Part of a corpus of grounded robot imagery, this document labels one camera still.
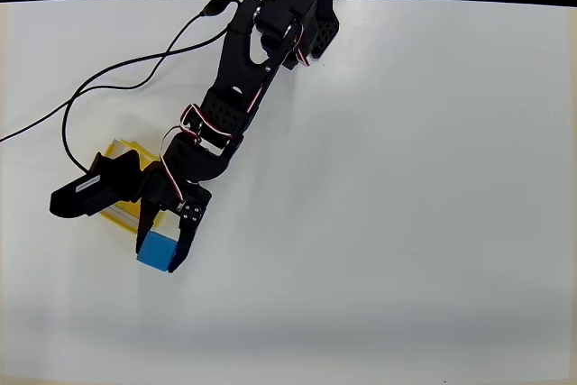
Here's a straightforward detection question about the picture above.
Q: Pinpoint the blue cube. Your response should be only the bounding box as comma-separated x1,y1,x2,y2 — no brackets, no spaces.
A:
136,230,178,272

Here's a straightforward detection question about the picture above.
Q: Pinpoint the yellow square tray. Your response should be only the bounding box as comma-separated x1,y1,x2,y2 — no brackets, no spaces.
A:
99,137,171,238

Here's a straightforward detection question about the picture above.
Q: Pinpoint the black webcam on mount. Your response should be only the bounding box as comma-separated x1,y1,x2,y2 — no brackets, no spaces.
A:
49,150,146,219

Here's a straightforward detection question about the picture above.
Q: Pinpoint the black cable with inline connector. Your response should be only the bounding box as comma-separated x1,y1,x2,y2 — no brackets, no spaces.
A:
0,0,243,142

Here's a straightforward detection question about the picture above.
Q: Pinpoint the black webcam cable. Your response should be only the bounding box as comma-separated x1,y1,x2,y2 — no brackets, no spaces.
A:
61,26,234,174

